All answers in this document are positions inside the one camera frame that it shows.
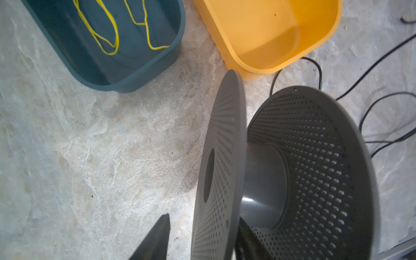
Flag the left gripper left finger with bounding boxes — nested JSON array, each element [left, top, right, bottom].
[[129, 213, 171, 260]]

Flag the black cable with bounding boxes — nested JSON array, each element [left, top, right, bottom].
[[269, 16, 416, 160]]

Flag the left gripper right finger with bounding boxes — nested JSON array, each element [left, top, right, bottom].
[[235, 217, 273, 260]]

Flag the teal plastic bin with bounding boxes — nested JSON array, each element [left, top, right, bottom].
[[24, 1, 185, 93]]

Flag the dark grey cable spool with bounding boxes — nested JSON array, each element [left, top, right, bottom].
[[191, 70, 380, 260]]

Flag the aluminium mounting rail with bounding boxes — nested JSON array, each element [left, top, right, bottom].
[[376, 237, 416, 260]]

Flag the yellow green cable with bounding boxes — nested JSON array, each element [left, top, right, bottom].
[[72, 0, 170, 56]]

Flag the yellow plastic bin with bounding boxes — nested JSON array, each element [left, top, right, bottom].
[[194, 0, 342, 81]]

